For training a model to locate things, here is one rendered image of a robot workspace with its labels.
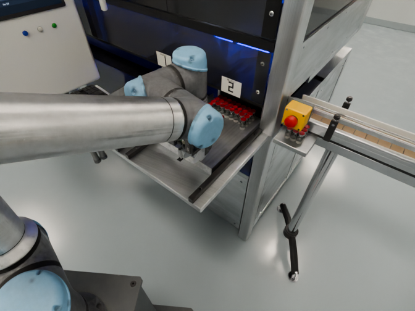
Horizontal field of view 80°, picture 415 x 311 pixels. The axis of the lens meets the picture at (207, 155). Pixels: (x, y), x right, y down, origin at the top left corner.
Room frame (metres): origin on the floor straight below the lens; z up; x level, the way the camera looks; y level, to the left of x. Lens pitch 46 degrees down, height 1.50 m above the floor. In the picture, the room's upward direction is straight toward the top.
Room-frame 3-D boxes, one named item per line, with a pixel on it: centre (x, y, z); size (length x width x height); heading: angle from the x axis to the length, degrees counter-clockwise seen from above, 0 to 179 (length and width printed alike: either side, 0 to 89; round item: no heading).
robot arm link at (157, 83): (0.45, 0.10, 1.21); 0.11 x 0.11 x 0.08; 42
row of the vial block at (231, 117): (0.80, -0.09, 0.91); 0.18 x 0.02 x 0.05; 51
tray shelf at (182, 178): (0.78, 0.15, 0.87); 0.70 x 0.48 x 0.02; 52
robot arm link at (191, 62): (0.53, 0.04, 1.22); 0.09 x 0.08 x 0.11; 132
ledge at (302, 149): (0.70, -0.34, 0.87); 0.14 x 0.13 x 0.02; 142
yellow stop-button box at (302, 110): (0.67, -0.30, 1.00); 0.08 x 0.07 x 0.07; 142
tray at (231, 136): (0.72, -0.02, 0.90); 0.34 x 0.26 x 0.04; 141
